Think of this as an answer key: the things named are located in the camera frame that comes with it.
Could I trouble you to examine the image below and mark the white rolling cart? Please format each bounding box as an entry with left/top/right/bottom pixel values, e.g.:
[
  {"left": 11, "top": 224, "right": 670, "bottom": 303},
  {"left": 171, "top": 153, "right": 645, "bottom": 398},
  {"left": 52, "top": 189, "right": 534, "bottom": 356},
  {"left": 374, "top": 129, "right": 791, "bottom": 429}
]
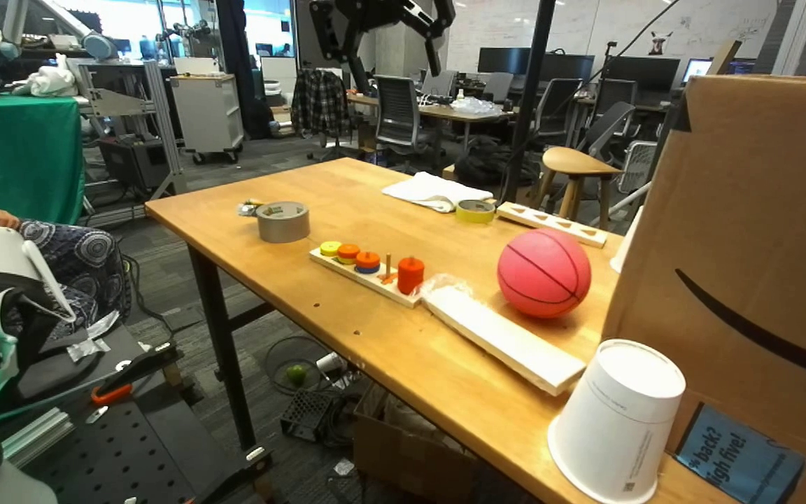
[{"left": 169, "top": 69, "right": 248, "bottom": 168}]

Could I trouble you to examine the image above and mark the white folded cloth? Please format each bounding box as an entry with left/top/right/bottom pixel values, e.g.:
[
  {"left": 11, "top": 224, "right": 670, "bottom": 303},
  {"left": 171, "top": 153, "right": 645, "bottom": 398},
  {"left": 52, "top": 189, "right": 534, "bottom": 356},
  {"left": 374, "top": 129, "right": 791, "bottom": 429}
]
[{"left": 382, "top": 170, "right": 495, "bottom": 216}]

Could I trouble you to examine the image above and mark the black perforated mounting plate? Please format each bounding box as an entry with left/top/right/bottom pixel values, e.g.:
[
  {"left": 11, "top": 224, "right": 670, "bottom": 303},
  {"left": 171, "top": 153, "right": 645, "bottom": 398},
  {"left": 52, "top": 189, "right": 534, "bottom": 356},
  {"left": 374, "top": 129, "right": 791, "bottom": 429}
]
[{"left": 10, "top": 317, "right": 274, "bottom": 504}]

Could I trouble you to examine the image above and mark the large white paper cup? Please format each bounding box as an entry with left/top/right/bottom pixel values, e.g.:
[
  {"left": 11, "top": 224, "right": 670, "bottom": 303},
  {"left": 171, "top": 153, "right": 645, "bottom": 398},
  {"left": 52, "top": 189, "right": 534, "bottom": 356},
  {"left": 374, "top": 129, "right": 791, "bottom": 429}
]
[{"left": 546, "top": 336, "right": 688, "bottom": 504}]

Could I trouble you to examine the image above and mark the black vertical pole stand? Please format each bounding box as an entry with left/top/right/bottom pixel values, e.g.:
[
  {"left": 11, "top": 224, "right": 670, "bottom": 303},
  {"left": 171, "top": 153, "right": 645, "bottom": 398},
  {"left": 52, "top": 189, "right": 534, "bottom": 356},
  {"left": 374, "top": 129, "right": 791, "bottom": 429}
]
[{"left": 501, "top": 0, "right": 558, "bottom": 203}]

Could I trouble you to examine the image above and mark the red toy cylinder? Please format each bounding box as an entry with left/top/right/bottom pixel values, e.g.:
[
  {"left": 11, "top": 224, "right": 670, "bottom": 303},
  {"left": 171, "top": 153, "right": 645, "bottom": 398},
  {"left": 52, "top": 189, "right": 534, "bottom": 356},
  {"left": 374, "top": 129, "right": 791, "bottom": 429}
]
[{"left": 396, "top": 255, "right": 430, "bottom": 297}]

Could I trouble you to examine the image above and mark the plaid hanging shirt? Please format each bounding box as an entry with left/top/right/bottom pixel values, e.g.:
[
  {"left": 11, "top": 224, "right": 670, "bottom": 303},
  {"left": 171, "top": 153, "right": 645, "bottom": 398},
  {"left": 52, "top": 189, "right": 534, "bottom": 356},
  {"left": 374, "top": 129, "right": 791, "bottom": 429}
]
[{"left": 288, "top": 63, "right": 355, "bottom": 140}]

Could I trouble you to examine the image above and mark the wide black monitor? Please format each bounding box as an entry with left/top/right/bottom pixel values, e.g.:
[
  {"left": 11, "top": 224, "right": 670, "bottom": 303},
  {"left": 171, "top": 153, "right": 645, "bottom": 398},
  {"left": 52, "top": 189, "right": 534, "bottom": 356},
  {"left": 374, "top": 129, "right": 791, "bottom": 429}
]
[{"left": 477, "top": 45, "right": 599, "bottom": 84}]

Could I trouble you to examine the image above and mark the person patterned trouser leg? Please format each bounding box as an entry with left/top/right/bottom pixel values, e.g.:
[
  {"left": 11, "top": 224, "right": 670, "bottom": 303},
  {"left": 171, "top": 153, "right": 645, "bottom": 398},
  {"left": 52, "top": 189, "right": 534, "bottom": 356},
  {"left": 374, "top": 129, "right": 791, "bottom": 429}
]
[{"left": 17, "top": 217, "right": 134, "bottom": 322}]

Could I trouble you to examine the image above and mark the white rectangular block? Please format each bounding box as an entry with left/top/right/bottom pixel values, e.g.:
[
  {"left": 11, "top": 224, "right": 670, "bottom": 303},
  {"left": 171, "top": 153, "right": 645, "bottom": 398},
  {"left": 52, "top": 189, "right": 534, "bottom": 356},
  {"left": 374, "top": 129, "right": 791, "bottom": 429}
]
[{"left": 417, "top": 279, "right": 590, "bottom": 399}]

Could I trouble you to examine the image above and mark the black computer monitor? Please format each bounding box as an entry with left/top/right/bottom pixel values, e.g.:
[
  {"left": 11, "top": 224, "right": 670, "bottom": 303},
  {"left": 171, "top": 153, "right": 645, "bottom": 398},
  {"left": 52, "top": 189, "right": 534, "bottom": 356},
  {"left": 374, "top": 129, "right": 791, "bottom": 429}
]
[{"left": 603, "top": 54, "right": 683, "bottom": 96}]

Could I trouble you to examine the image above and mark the round wooden stool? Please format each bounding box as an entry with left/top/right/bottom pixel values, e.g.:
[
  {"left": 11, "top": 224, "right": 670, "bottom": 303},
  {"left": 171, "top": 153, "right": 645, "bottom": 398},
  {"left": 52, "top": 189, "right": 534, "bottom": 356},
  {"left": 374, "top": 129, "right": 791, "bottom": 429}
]
[{"left": 529, "top": 142, "right": 623, "bottom": 226}]

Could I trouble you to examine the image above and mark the green cloth covered table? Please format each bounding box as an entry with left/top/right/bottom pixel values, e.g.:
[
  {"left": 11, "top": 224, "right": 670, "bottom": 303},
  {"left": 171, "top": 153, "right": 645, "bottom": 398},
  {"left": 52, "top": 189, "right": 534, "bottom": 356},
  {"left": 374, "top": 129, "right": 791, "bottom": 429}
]
[{"left": 0, "top": 96, "right": 87, "bottom": 224}]

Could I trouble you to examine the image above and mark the yellow-green small bowl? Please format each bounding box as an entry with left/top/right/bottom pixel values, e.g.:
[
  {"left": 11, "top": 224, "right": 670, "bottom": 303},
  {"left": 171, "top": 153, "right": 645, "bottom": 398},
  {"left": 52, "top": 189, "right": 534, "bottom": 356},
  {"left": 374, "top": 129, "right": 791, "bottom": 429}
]
[{"left": 453, "top": 196, "right": 501, "bottom": 226}]

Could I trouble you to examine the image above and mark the brown floor cardboard box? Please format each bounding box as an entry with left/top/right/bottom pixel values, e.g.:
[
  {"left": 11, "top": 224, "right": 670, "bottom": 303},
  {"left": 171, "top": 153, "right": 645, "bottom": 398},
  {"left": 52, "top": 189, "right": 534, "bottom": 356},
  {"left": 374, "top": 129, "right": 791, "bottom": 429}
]
[{"left": 350, "top": 408, "right": 483, "bottom": 504}]

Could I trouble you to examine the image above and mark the black table leg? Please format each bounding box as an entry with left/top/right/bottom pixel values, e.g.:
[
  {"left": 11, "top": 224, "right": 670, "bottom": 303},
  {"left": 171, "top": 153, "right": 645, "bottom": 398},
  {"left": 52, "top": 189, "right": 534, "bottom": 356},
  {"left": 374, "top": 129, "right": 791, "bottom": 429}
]
[{"left": 185, "top": 243, "right": 271, "bottom": 469}]

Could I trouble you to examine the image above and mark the black equipment under table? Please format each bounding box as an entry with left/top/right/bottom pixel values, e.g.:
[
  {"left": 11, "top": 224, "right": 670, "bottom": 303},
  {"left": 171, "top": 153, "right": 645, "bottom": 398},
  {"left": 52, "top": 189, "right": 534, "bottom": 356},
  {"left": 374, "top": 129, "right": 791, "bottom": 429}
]
[{"left": 262, "top": 332, "right": 369, "bottom": 454}]

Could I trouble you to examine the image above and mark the large cardboard box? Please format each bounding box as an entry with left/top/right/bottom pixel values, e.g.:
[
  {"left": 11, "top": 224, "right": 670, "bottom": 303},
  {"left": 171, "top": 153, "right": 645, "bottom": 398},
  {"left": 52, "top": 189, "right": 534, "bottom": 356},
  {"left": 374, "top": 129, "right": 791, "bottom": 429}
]
[{"left": 599, "top": 73, "right": 806, "bottom": 504}]

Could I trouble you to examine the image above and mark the black bag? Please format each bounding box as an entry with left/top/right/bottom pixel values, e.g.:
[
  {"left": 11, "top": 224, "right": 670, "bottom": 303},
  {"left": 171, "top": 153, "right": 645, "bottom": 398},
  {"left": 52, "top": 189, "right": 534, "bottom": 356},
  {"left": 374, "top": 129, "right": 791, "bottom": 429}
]
[{"left": 449, "top": 135, "right": 520, "bottom": 189}]

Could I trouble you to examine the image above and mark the wooden block with holes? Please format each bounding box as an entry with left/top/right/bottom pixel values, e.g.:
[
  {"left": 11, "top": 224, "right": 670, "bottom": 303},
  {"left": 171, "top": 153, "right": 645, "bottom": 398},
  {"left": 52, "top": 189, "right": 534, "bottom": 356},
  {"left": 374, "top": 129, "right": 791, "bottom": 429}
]
[{"left": 495, "top": 199, "right": 613, "bottom": 248}]

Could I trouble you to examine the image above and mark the grey duct tape roll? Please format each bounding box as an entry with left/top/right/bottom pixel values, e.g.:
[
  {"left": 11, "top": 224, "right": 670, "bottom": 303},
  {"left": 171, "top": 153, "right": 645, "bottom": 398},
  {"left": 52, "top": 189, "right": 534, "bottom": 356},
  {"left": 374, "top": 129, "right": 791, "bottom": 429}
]
[{"left": 255, "top": 199, "right": 315, "bottom": 247}]

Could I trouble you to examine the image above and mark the pink rubber basketball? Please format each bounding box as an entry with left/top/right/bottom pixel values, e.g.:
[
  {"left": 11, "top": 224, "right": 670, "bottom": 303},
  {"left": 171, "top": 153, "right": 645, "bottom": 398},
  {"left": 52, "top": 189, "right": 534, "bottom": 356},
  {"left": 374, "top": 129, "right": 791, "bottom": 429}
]
[{"left": 495, "top": 226, "right": 597, "bottom": 322}]

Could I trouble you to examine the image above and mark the grey office chair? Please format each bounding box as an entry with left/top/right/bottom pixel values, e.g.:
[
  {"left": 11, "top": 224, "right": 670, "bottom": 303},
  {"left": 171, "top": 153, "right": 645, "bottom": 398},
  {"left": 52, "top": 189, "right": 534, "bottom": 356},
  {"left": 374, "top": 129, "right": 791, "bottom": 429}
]
[
  {"left": 607, "top": 136, "right": 665, "bottom": 224},
  {"left": 374, "top": 73, "right": 425, "bottom": 150}
]

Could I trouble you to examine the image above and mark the black mesh office chair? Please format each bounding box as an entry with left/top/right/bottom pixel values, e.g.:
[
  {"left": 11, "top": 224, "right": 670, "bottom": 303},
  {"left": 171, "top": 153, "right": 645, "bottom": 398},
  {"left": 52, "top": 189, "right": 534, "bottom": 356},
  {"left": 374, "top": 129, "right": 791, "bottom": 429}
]
[
  {"left": 597, "top": 76, "right": 641, "bottom": 129},
  {"left": 533, "top": 76, "right": 586, "bottom": 146}
]

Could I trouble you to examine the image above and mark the wooden stacking toy tray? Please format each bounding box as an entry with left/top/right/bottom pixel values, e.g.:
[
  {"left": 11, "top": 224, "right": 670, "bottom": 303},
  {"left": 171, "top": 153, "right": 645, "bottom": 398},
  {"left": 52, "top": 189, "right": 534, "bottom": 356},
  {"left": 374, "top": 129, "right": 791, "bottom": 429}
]
[{"left": 309, "top": 243, "right": 425, "bottom": 311}]

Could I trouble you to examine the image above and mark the black overhead robot rig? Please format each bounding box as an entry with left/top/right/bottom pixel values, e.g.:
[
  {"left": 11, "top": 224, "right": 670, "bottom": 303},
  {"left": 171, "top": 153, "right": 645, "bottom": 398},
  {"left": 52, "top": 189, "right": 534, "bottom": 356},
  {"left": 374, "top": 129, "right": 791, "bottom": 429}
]
[{"left": 309, "top": 0, "right": 459, "bottom": 77}]

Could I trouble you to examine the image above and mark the red-orange toy ring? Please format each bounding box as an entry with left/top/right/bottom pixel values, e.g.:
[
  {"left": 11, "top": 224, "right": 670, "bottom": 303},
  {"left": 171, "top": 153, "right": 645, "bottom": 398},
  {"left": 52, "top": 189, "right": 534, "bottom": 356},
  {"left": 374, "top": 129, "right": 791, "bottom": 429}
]
[{"left": 354, "top": 248, "right": 385, "bottom": 278}]

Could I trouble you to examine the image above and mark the lit blue screen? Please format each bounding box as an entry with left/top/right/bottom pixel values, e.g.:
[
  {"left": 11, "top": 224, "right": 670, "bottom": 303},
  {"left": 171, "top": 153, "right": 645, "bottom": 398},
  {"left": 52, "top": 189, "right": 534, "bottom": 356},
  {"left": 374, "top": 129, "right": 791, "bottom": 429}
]
[{"left": 680, "top": 55, "right": 763, "bottom": 84}]

